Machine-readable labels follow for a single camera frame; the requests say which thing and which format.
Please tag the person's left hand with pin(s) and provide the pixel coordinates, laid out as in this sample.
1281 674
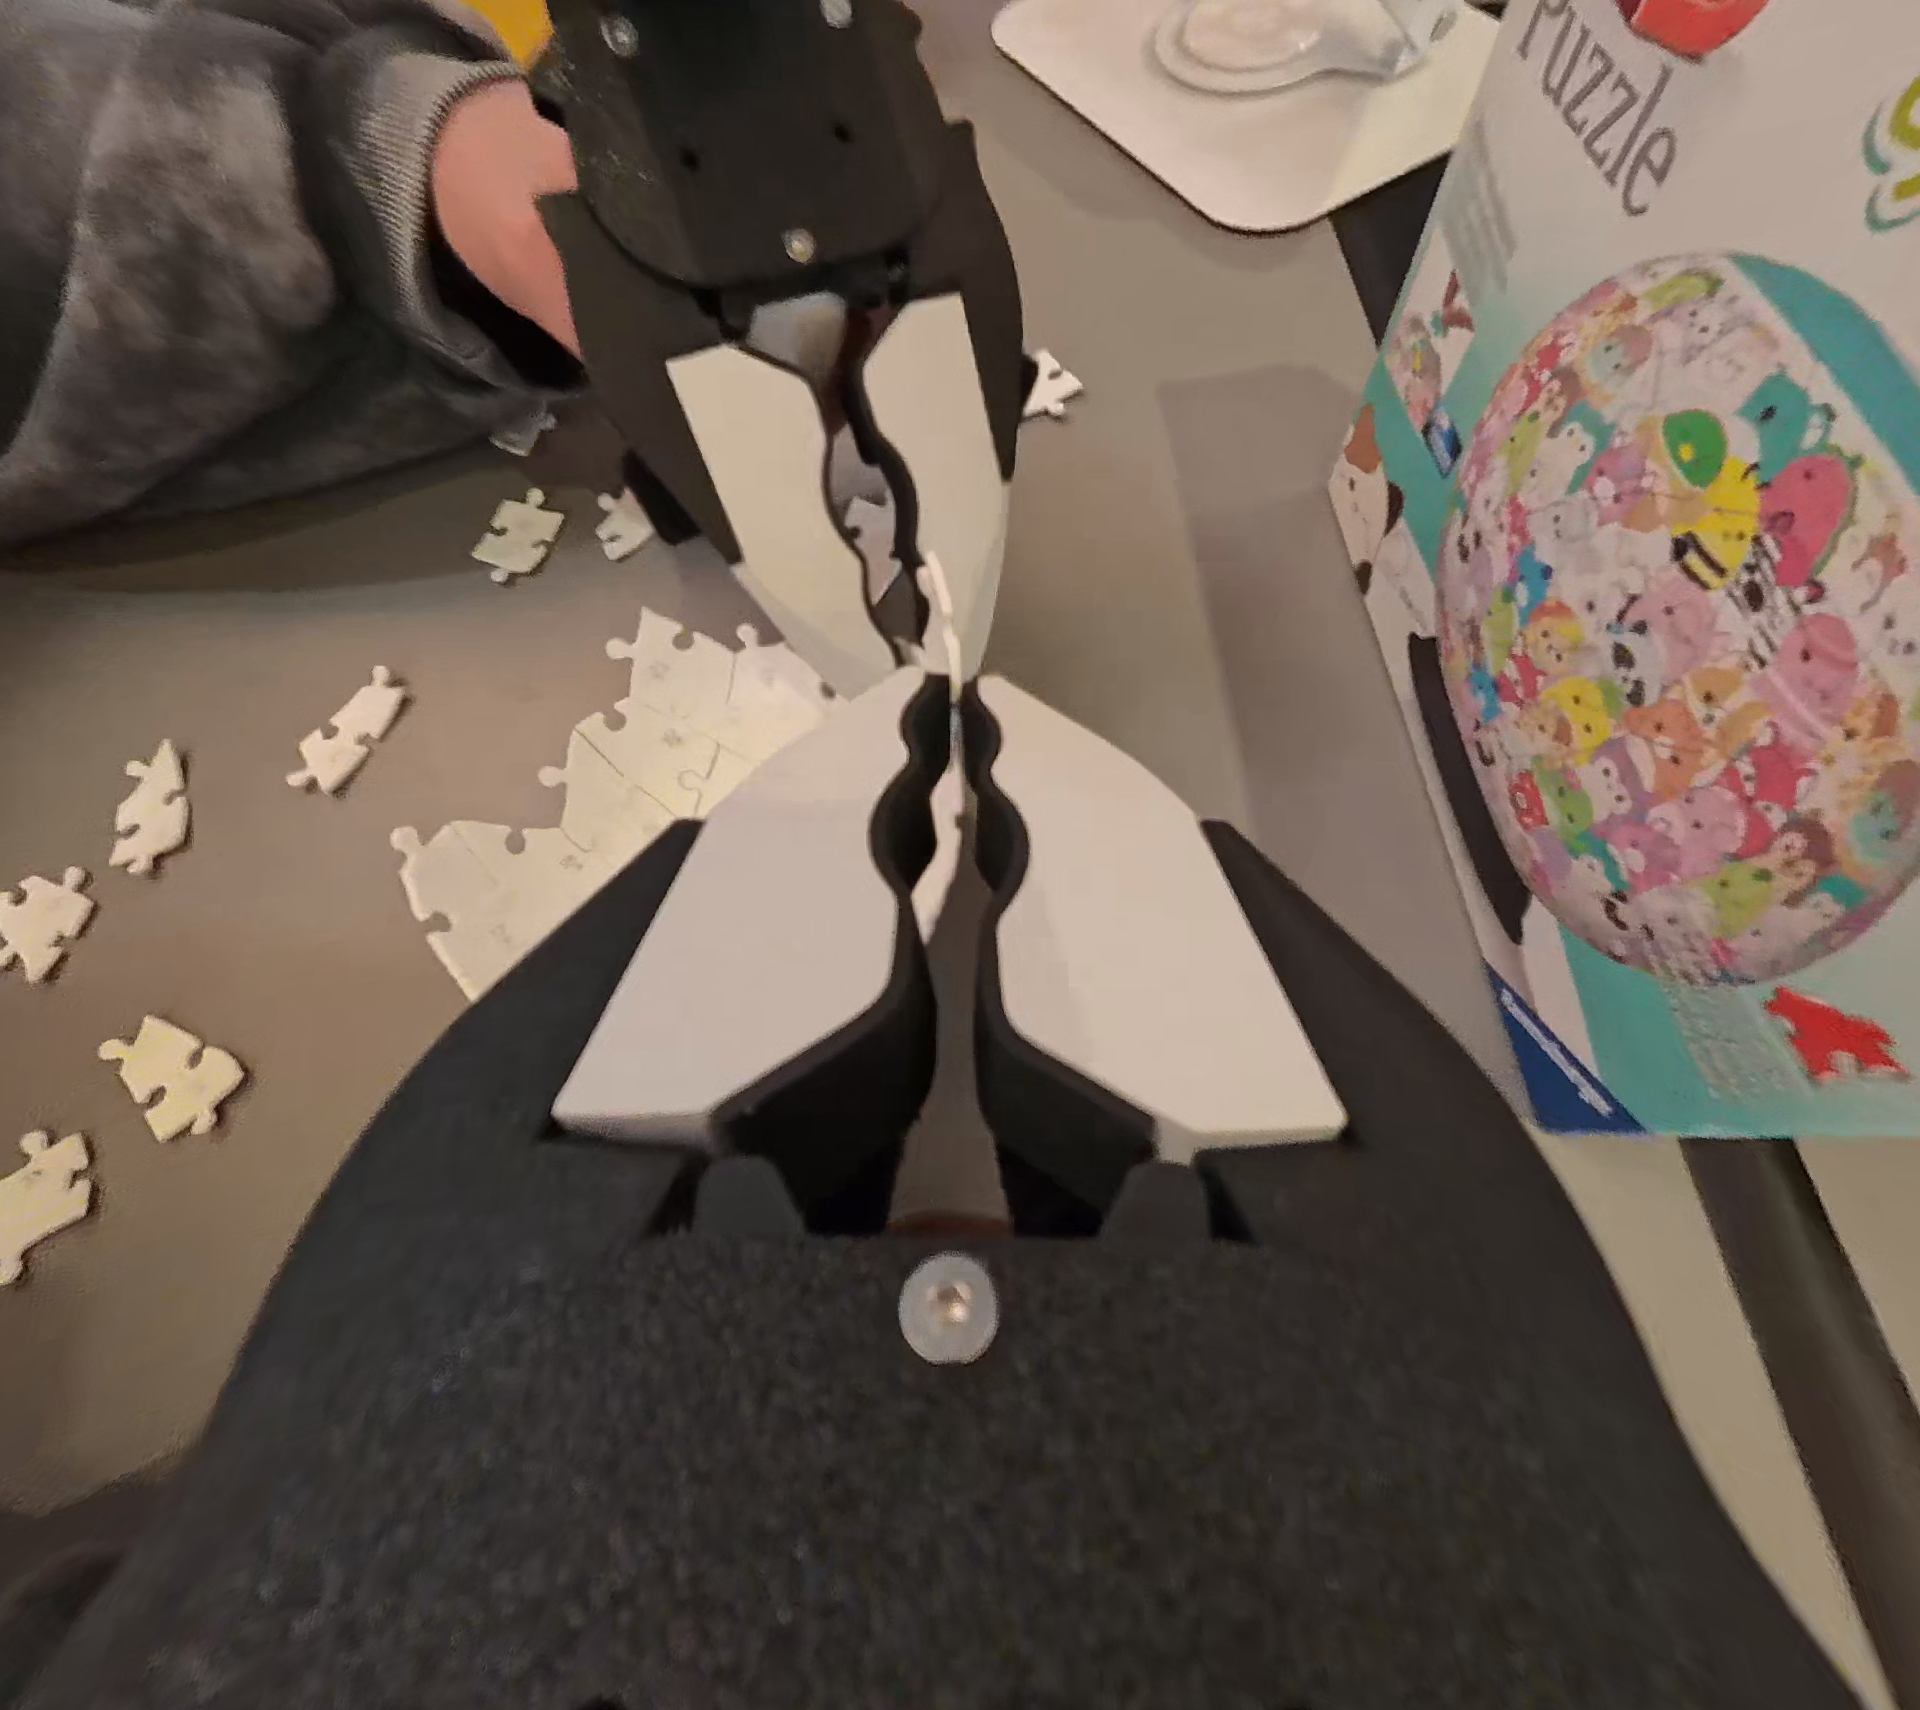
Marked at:
495 194

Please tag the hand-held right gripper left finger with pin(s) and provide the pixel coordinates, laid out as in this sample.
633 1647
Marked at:
735 945

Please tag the single curved puzzle piece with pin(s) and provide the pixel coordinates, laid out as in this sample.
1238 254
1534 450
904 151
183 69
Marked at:
944 631

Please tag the partly built white puzzle ball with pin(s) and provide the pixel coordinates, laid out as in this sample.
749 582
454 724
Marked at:
661 720

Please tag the puzzle pieces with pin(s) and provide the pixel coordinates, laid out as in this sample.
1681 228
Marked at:
172 1076

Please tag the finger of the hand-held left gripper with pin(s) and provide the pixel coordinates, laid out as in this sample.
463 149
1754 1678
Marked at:
960 434
751 465

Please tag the white board stand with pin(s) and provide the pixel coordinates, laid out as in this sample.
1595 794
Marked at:
1274 151

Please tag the colourful puzzle ball box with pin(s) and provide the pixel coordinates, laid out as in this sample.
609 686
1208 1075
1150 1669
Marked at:
1651 615

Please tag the person's grey sleeved left forearm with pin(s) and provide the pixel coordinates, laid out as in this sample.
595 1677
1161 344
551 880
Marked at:
195 240

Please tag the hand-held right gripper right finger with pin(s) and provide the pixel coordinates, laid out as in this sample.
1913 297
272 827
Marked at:
1154 945

